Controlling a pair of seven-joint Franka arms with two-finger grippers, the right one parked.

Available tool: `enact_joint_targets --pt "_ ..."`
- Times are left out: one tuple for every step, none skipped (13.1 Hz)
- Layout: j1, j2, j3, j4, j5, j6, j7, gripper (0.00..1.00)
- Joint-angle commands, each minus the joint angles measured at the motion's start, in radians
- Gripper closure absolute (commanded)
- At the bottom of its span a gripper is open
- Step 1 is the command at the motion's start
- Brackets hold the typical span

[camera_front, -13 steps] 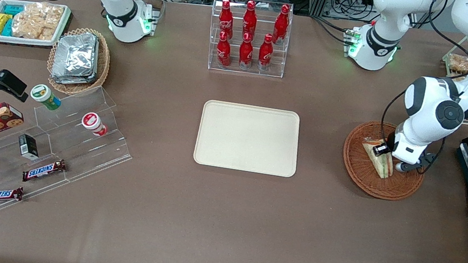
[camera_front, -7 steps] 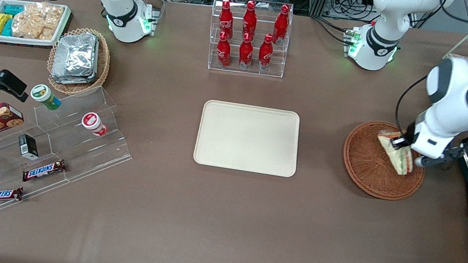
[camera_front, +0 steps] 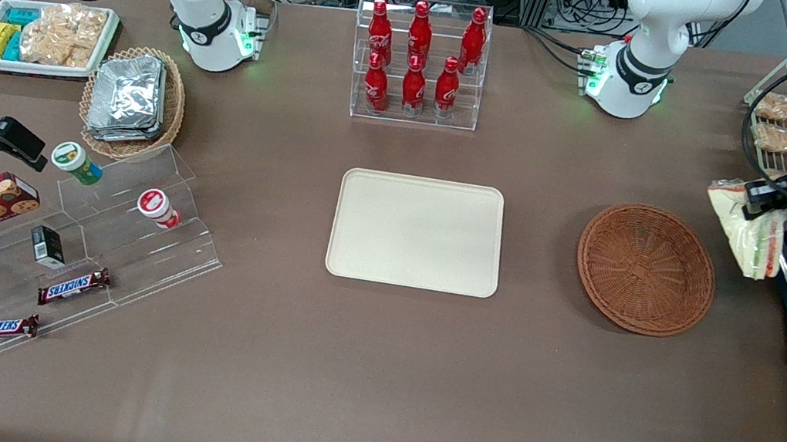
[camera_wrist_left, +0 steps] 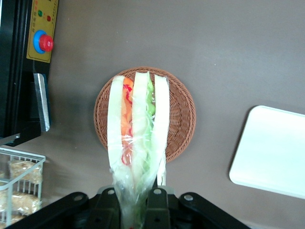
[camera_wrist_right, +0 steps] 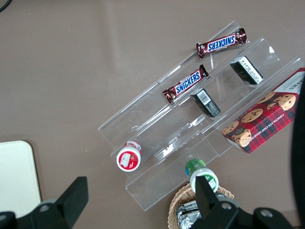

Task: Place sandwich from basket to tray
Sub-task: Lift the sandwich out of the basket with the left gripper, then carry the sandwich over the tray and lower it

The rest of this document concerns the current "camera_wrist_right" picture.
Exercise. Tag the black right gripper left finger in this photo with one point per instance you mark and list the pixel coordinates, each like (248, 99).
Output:
(69, 200)

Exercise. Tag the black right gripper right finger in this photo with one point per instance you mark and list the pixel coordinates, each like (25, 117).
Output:
(207, 202)

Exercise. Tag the light wicker basket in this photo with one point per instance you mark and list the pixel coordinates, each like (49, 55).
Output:
(175, 201)

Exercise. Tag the beige plastic tray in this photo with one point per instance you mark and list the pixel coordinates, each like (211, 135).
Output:
(16, 176)

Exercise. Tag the foil-wrapped packet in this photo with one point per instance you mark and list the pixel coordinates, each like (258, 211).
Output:
(188, 221)
(188, 207)

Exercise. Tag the green-labelled white-lidded cup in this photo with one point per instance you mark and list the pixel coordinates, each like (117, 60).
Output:
(194, 166)

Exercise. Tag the red-lidded strawberry cup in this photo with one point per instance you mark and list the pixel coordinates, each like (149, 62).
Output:
(128, 159)

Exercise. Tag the clear acrylic stepped stand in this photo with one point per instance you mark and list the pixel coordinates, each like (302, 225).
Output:
(166, 133)

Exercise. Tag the red tartan cookie box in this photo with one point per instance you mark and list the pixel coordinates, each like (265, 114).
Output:
(262, 124)

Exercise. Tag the small black box with barcode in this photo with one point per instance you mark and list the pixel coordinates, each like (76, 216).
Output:
(205, 102)

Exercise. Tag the dark blurry object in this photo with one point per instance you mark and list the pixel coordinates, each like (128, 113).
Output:
(299, 155)

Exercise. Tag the Snickers chocolate bar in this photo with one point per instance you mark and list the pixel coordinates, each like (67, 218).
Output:
(221, 43)
(187, 84)

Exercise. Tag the small black box white label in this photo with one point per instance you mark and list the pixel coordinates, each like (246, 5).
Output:
(247, 70)

